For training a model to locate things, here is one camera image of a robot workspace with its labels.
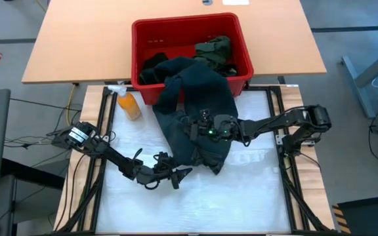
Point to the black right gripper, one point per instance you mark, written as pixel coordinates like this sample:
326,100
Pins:
222,127

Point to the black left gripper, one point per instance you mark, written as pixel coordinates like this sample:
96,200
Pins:
157,175

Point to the blue denim jeans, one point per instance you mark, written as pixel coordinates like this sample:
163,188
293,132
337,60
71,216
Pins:
202,91

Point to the dark grey garment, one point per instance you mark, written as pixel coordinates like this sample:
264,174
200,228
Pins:
230,70

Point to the dark green shirt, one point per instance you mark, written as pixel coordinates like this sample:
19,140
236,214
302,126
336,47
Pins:
213,49

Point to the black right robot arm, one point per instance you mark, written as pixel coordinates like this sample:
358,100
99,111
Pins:
274,121

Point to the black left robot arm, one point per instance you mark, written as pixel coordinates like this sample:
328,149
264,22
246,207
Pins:
110,155

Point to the red plastic bin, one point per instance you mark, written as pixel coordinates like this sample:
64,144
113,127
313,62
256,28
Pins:
176,32

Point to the orange spray bottle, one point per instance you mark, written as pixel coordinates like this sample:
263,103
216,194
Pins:
129,105

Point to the black garment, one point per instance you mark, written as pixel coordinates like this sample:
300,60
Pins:
154,62

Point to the light wooden desk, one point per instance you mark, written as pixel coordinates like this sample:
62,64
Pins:
87,39

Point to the grey metal desk leg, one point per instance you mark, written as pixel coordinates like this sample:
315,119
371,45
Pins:
356,78

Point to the hazard striped black box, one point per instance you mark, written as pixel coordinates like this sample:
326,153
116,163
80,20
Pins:
366,218

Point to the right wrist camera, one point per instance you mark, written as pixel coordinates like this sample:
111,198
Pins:
205,117

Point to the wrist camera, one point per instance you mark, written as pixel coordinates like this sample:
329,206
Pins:
205,117
162,159

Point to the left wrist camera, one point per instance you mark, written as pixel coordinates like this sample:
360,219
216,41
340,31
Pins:
162,159

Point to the black aluminium table frame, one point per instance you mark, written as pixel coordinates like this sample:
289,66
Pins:
290,203

